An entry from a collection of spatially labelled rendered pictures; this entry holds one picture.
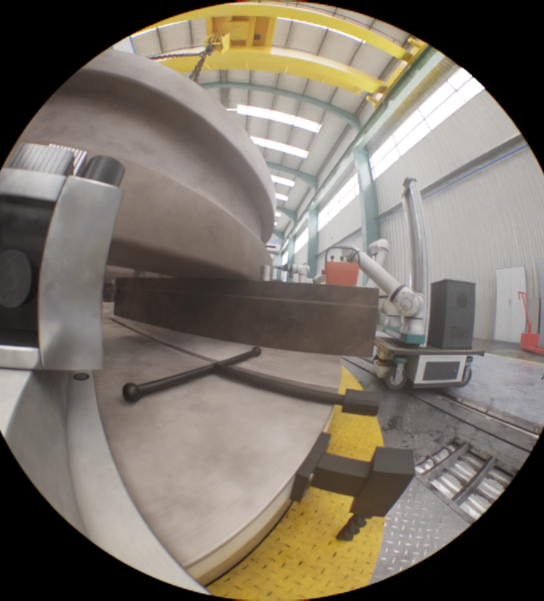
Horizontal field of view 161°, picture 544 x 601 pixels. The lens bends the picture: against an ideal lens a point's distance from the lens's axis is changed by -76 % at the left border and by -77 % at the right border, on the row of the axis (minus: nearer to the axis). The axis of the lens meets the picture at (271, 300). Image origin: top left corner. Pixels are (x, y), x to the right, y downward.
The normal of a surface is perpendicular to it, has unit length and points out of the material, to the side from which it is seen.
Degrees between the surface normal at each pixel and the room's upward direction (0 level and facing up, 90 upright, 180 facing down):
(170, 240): 90
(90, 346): 90
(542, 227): 90
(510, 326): 90
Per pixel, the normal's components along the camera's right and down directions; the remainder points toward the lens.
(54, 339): 0.79, 0.05
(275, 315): -0.25, -0.04
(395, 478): -0.50, -0.06
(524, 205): -0.99, -0.08
